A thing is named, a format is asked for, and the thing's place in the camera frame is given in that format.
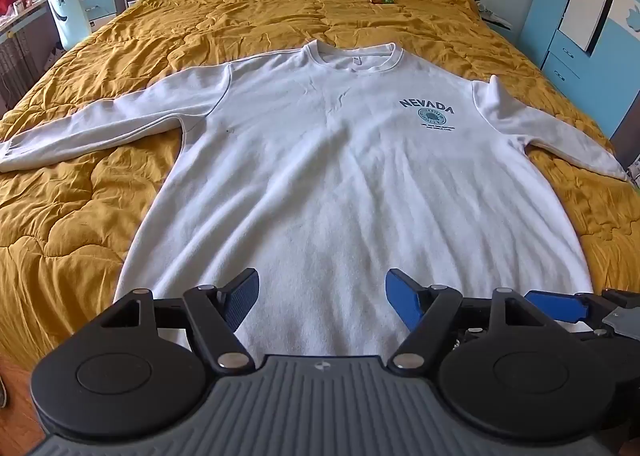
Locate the light blue drawer cabinet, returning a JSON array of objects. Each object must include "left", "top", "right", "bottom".
[{"left": 79, "top": 0, "right": 122, "bottom": 32}]

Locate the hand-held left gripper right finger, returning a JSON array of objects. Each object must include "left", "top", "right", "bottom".
[{"left": 384, "top": 268, "right": 551, "bottom": 372}]

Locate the white printed sweatshirt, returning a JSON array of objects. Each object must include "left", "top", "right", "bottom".
[{"left": 0, "top": 40, "right": 632, "bottom": 358}]

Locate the white black sneaker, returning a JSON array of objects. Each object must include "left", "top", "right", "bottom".
[{"left": 472, "top": 0, "right": 514, "bottom": 32}]

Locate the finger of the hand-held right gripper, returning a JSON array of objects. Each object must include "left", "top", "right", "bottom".
[{"left": 523, "top": 289, "right": 607, "bottom": 326}]

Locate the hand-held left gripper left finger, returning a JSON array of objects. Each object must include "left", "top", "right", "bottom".
[{"left": 95, "top": 268, "right": 261, "bottom": 372}]

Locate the mustard yellow quilt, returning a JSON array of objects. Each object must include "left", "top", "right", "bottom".
[{"left": 0, "top": 0, "right": 640, "bottom": 373}]

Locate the light blue chair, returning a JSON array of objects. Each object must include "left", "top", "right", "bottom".
[{"left": 44, "top": 0, "right": 94, "bottom": 52}]

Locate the cluttered desk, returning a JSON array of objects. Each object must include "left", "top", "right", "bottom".
[{"left": 0, "top": 0, "right": 57, "bottom": 112}]

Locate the blue white wardrobe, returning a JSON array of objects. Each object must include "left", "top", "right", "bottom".
[{"left": 517, "top": 0, "right": 640, "bottom": 143}]

